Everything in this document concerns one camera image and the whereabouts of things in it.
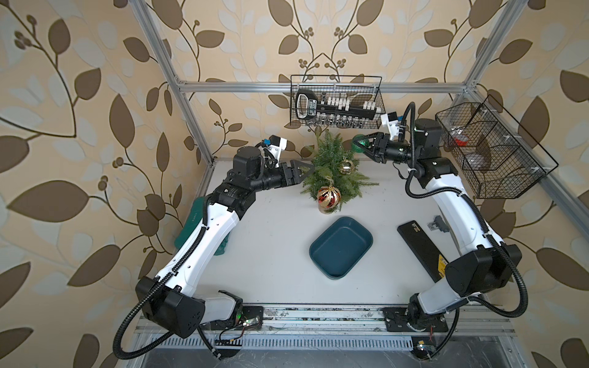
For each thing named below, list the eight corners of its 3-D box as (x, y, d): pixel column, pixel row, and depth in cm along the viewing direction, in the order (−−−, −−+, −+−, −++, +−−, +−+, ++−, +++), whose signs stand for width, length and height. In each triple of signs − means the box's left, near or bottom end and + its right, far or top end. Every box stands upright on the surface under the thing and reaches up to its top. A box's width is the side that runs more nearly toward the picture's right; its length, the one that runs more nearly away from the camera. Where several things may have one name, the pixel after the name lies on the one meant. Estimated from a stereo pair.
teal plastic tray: (303, 257, 89) (303, 251, 85) (343, 218, 100) (345, 211, 96) (335, 289, 82) (337, 284, 78) (374, 242, 93) (378, 236, 89)
